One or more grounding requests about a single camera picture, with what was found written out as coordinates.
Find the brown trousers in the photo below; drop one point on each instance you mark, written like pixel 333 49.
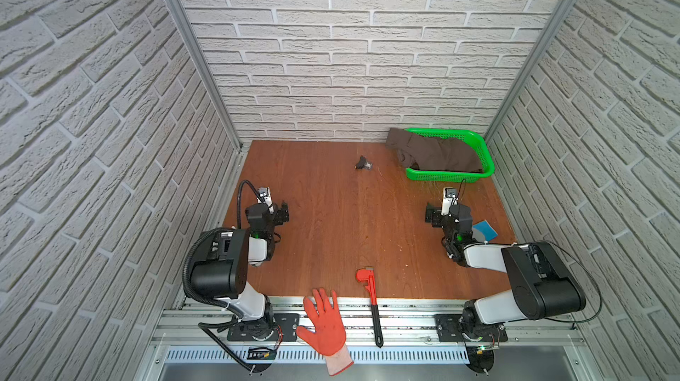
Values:
pixel 433 154

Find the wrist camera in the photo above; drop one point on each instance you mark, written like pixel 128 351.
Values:
pixel 450 200
pixel 265 195

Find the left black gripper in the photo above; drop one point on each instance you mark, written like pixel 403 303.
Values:
pixel 279 214

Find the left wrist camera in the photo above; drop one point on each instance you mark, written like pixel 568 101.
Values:
pixel 265 195

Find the blue sponge block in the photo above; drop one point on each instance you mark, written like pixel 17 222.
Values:
pixel 483 232

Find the red pipe wrench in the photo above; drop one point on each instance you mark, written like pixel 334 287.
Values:
pixel 366 276

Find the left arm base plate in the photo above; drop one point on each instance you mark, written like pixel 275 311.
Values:
pixel 271 328

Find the red work glove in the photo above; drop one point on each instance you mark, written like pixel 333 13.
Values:
pixel 329 335

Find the aluminium frame rail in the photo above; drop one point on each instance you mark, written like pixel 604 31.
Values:
pixel 405 322

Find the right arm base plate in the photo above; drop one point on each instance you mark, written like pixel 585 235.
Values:
pixel 464 328

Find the small black metal object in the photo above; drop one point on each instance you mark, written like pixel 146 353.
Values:
pixel 363 164

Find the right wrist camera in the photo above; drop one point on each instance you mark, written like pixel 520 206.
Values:
pixel 450 200

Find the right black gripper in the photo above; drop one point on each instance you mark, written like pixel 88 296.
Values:
pixel 436 215

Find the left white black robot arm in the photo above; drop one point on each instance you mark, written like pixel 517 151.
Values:
pixel 216 268

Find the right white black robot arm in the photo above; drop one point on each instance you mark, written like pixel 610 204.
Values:
pixel 541 285

